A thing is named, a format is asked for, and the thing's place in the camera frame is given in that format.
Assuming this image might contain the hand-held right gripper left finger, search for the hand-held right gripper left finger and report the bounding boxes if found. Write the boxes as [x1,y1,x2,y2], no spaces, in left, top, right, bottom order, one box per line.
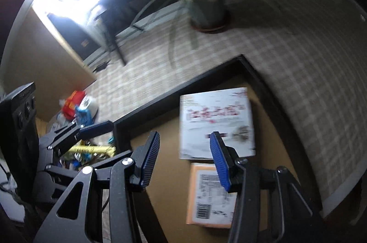
[33,131,170,243]

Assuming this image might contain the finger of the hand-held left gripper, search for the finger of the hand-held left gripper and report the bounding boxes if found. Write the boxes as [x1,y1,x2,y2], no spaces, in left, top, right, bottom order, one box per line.
[44,163,86,195]
[47,120,114,157]

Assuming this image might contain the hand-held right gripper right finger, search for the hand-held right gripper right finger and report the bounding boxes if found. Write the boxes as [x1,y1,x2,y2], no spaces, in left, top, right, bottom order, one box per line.
[210,131,334,243]

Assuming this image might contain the black storage box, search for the black storage box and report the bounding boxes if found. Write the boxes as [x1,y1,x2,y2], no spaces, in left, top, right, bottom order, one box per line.
[113,55,326,243]

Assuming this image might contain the blue bag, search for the blue bag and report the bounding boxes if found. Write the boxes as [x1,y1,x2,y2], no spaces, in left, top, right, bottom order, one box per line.
[75,106,93,126]

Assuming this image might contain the yellow stick packet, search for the yellow stick packet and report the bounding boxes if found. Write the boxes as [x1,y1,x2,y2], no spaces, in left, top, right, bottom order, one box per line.
[67,145,117,158]

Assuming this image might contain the red bag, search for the red bag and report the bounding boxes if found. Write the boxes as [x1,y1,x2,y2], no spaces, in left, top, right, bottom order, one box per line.
[61,91,86,118]

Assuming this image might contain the orange packet white label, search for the orange packet white label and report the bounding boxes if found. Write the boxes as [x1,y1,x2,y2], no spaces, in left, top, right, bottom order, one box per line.
[186,162,238,228]

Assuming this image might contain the white printed box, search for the white printed box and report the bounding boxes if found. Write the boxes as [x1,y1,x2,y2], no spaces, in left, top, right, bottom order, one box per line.
[179,87,256,160]

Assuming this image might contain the wooden board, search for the wooden board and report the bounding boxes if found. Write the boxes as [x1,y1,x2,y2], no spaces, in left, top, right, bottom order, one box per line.
[6,6,96,121]

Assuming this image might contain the dark cabinet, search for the dark cabinet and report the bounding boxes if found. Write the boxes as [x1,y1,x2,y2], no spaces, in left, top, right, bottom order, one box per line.
[47,12,101,61]

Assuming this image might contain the brown plant saucer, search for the brown plant saucer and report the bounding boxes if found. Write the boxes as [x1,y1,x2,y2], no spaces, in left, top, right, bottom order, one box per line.
[191,14,230,33]

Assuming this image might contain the potted plant grey pot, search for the potted plant grey pot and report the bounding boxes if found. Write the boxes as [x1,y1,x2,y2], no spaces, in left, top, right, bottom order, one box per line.
[130,0,290,66]

